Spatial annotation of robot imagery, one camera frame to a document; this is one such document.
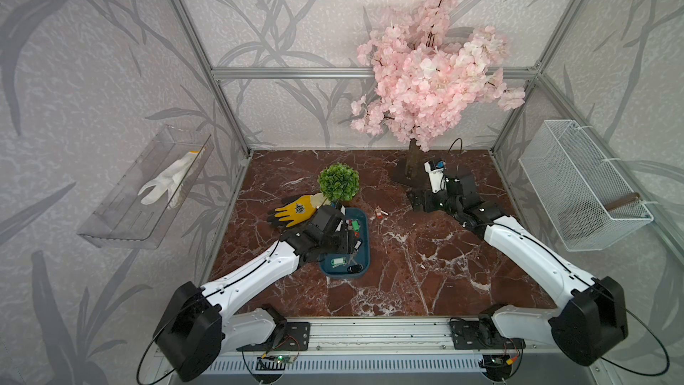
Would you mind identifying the clear plastic wall shelf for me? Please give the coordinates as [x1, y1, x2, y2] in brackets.
[78, 125, 215, 250]

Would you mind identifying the aluminium front rail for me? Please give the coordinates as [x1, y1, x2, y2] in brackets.
[165, 314, 605, 356]

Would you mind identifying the key with black tag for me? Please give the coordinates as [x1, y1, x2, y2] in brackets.
[347, 265, 364, 274]

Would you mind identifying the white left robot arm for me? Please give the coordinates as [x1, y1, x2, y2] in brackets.
[151, 205, 356, 383]

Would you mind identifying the teal plastic storage box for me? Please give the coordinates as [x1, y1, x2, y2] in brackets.
[319, 208, 371, 279]

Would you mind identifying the brush with wooden handle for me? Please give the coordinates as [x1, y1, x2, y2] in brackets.
[559, 192, 641, 240]

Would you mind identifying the pink blossom artificial tree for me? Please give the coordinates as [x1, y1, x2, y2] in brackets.
[351, 0, 525, 187]

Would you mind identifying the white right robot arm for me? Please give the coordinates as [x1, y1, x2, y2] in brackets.
[407, 172, 629, 366]

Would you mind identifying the white glove on shelf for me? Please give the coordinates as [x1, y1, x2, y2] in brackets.
[138, 151, 201, 210]

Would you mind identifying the green artificial potted plant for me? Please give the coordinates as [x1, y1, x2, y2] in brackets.
[318, 163, 360, 202]

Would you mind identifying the white wire mesh basket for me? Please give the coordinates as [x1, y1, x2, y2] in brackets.
[519, 119, 654, 251]

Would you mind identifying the yellow black work glove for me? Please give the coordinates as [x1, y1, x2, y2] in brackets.
[266, 192, 331, 228]

